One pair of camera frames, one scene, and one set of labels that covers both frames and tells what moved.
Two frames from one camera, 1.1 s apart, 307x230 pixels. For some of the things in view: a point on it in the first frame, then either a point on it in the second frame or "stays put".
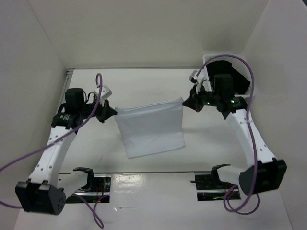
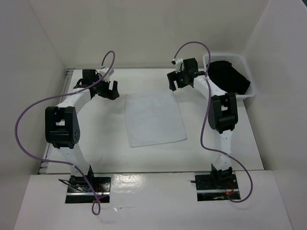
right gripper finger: (190, 102) to (172, 77)
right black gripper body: (208, 98) to (181, 79)
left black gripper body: (99, 112) to (101, 88)
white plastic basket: (239, 63) stays put
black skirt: (241, 83) stays put
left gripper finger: (108, 112) to (115, 86)
